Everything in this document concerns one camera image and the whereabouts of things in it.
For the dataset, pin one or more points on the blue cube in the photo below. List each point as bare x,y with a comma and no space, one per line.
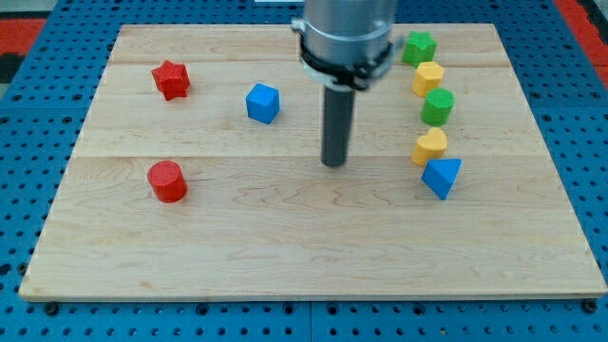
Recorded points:
263,103

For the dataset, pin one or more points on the yellow heart block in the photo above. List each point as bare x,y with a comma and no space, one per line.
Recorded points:
432,145

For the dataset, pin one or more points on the red star block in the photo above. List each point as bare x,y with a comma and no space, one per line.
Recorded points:
171,80

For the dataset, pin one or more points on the wooden board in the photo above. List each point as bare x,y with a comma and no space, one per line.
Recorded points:
263,219

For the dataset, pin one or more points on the green cylinder block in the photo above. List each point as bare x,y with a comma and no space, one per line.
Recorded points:
437,106

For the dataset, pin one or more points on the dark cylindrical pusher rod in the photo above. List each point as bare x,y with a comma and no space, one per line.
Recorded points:
336,126

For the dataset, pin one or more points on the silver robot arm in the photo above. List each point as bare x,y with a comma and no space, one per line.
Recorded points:
345,45

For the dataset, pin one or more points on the red cylinder block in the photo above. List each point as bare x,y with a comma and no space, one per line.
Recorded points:
167,181

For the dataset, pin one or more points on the yellow pentagon block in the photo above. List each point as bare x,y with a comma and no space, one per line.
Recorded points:
428,76

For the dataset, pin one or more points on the green star block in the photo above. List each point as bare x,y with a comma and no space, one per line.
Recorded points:
420,47

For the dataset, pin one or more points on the blue triangle block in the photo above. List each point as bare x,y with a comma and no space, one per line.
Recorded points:
440,175

